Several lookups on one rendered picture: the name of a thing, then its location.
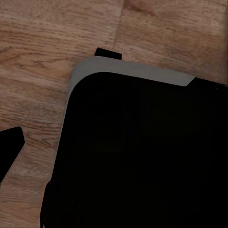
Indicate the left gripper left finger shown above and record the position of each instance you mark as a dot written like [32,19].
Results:
[11,143]

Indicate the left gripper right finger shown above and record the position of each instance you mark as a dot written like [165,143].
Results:
[220,140]

